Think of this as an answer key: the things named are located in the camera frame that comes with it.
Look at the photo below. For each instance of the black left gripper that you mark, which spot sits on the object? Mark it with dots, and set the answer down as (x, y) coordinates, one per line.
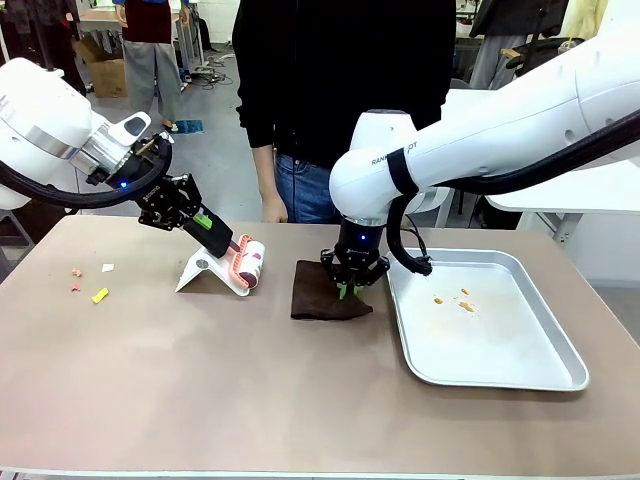
(170, 200)

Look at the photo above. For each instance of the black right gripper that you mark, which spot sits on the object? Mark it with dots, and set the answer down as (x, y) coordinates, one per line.
(361, 245)

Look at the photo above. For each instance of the dark brown cloth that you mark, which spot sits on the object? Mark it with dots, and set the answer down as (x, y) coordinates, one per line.
(312, 295)

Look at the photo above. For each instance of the person's bare right forearm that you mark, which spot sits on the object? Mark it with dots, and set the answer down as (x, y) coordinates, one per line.
(264, 170)

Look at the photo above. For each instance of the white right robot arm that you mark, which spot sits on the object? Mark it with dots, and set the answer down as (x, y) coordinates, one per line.
(500, 125)

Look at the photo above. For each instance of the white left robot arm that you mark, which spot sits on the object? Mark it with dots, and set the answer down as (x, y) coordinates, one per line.
(40, 115)

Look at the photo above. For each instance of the person's right hand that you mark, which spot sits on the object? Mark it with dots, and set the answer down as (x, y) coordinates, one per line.
(274, 207)

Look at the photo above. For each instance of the white lint roller stand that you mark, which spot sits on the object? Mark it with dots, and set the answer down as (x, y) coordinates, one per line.
(195, 272)

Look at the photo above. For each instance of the blue floor mat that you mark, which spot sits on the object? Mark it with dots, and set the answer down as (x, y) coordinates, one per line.
(190, 126)

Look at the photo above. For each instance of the white paper scrap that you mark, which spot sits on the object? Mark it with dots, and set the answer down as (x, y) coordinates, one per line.
(108, 267)

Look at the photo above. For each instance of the large orange crumb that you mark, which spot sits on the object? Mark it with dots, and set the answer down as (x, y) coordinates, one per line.
(466, 306)

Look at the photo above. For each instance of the yellow paper scrap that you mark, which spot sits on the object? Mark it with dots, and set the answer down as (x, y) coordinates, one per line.
(100, 295)

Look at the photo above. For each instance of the silver metal tray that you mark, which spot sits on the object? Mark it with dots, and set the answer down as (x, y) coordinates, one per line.
(475, 340)

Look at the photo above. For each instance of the bystander in grey trousers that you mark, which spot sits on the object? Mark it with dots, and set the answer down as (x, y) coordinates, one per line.
(150, 65)

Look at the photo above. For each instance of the brown cardboard box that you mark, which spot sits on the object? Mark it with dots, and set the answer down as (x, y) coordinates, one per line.
(107, 72)

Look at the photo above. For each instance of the person in black sweater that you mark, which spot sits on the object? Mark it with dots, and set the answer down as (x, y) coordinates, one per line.
(340, 70)

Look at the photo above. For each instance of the white side table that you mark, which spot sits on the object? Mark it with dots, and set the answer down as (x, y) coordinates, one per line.
(575, 190)

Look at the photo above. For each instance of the bystander in dark clothes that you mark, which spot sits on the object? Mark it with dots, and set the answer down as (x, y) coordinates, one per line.
(35, 35)

